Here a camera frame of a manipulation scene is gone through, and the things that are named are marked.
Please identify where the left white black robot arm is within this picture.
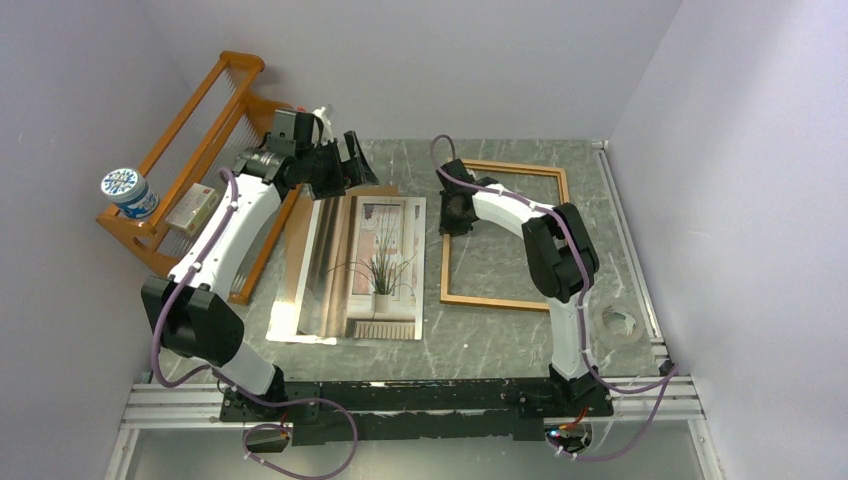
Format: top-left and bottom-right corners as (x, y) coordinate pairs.
(141, 106), (378, 421)

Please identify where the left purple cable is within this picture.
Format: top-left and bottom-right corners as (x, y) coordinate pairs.
(148, 166), (359, 480)

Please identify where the blue white round tin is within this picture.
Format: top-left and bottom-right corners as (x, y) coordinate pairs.
(100, 168), (160, 220)

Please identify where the white red small box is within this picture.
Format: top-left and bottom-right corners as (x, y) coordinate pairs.
(166, 183), (220, 237)

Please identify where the plant photo print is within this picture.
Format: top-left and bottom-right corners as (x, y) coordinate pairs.
(265, 196), (427, 345)

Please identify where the orange wooden shelf rack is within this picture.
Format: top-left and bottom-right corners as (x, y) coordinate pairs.
(96, 51), (283, 276)

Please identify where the purple cable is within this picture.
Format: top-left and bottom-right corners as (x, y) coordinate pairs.
(429, 134), (680, 463)
(148, 166), (359, 480)

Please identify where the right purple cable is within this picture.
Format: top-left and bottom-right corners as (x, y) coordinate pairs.
(429, 134), (680, 463)

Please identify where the clear tape roll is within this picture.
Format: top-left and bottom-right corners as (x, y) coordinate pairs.
(589, 299), (645, 348)

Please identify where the aluminium extrusion rail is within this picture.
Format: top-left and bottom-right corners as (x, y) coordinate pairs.
(106, 376), (725, 479)

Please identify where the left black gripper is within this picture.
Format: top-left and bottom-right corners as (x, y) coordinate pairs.
(297, 131), (378, 201)

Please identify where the brown backing board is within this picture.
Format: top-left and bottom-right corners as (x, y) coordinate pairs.
(277, 185), (399, 306)

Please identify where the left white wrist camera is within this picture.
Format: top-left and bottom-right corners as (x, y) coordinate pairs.
(294, 104), (336, 145)

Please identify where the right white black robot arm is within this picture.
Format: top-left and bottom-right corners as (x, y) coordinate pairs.
(436, 159), (613, 417)

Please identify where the wooden picture frame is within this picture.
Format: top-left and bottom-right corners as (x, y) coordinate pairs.
(439, 158), (572, 313)

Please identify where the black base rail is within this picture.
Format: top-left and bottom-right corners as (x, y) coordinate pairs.
(220, 375), (598, 446)

